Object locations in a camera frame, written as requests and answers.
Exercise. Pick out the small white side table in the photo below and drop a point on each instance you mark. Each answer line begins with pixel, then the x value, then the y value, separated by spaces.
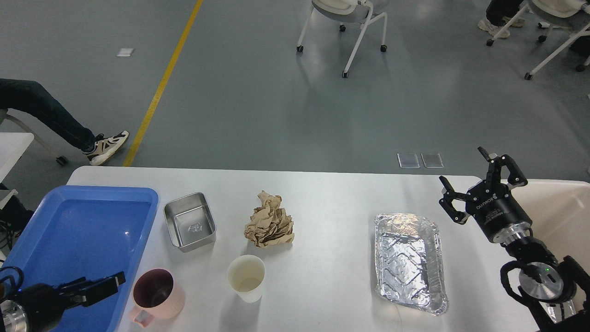
pixel 12 147

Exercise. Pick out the seated person feet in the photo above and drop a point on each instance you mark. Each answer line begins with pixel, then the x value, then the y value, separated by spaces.
pixel 497 14

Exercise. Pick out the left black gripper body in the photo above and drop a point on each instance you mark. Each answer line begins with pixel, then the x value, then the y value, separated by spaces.
pixel 37 308

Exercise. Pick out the black and white sneaker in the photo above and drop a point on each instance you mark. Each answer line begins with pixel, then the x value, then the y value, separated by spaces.
pixel 106 147

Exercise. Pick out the crumpled brown paper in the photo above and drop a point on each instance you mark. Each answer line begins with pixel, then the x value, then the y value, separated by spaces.
pixel 269 224

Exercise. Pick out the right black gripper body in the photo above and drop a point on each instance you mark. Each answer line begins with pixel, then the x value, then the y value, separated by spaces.
pixel 497 213

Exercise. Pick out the pink mug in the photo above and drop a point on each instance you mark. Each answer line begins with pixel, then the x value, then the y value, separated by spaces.
pixel 157 295

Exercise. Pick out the white paper cup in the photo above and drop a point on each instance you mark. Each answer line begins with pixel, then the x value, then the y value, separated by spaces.
pixel 245 276

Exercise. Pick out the square steel container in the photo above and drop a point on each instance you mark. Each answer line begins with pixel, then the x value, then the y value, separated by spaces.
pixel 190 222

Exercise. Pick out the aluminium foil tray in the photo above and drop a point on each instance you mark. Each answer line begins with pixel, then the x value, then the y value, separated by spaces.
pixel 409 263

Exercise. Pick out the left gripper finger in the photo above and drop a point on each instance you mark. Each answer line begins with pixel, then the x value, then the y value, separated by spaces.
pixel 84 292

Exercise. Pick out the beige plastic bin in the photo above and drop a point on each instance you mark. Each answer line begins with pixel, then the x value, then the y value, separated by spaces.
pixel 560 211

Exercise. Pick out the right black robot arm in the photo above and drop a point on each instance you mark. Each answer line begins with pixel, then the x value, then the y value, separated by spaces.
pixel 534 277

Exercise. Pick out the white chair centre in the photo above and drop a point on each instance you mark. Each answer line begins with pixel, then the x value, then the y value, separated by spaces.
pixel 363 12

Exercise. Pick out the blue plastic tray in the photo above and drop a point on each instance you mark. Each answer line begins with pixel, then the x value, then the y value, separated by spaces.
pixel 92 232

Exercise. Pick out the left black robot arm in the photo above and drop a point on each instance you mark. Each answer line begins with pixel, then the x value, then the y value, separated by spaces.
pixel 13 282

